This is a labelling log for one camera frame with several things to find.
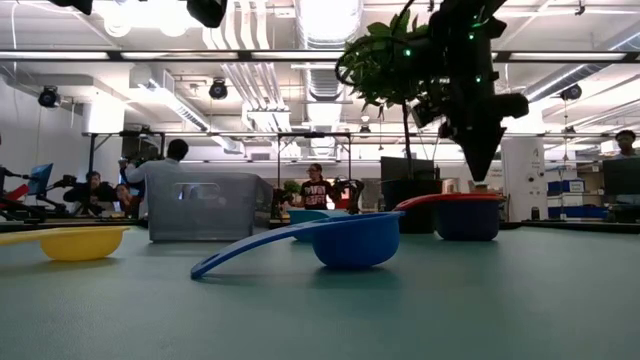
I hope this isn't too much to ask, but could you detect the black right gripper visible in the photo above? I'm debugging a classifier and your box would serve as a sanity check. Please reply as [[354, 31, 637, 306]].
[[438, 92, 530, 183]]

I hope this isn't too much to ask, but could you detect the purple measuring cup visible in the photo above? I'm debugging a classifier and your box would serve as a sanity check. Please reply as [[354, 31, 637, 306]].
[[433, 198, 501, 242]]

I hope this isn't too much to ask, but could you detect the blue measuring cup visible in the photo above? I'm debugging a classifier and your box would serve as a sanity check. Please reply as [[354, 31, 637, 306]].
[[189, 211, 405, 280]]

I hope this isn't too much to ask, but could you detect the teal measuring cup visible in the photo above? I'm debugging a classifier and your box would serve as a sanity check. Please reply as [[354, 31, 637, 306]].
[[287, 208, 351, 244]]

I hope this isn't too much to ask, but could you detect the yellow measuring cup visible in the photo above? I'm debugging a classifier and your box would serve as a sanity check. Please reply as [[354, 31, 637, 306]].
[[0, 225, 131, 262]]

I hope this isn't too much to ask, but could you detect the grey plastic basket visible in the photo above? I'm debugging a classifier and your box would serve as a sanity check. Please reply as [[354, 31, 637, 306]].
[[145, 172, 274, 243]]

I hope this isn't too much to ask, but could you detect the white column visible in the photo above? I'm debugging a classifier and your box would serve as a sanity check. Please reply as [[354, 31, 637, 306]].
[[501, 137, 549, 221]]

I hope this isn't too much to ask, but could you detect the black monitor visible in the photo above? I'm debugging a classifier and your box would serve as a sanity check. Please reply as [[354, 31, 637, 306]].
[[602, 157, 640, 197], [379, 156, 436, 182]]

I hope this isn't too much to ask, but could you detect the blue storage bin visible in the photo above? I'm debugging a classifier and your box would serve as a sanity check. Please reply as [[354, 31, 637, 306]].
[[547, 179, 586, 195], [547, 205, 609, 220]]

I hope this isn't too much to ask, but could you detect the black ceiling spotlight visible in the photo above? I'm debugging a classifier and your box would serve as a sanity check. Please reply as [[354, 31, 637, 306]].
[[559, 83, 584, 103], [37, 85, 62, 109], [208, 78, 230, 101]]

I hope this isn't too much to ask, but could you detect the green leafy potted plant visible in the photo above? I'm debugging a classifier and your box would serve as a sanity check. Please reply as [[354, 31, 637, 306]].
[[334, 7, 451, 181]]

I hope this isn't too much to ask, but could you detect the person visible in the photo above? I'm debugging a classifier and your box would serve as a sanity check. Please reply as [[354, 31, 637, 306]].
[[63, 170, 119, 217], [298, 163, 335, 211], [114, 183, 142, 219], [124, 138, 191, 184], [613, 129, 639, 161]]

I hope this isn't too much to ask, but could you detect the small background plant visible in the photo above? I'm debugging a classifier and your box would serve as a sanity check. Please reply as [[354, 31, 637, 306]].
[[282, 179, 303, 201]]

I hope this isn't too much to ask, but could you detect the black overhead beam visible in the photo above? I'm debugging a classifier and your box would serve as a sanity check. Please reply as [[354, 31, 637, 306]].
[[0, 48, 640, 64]]

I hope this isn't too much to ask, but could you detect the blue-lit tilted monitor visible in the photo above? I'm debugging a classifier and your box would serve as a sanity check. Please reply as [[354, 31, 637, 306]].
[[27, 163, 55, 197]]

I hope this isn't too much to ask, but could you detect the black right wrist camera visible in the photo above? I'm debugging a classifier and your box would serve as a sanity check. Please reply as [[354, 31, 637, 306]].
[[409, 99, 441, 129]]

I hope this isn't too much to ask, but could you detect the black aluminium table frame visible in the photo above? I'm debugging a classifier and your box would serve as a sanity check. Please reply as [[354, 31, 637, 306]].
[[0, 218, 640, 235]]

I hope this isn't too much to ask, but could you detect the silver ceiling air duct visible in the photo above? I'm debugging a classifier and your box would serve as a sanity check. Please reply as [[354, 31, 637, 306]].
[[294, 0, 364, 161]]

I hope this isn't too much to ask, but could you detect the background black rig frame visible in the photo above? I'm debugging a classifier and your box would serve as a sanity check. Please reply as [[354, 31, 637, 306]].
[[82, 130, 352, 189]]

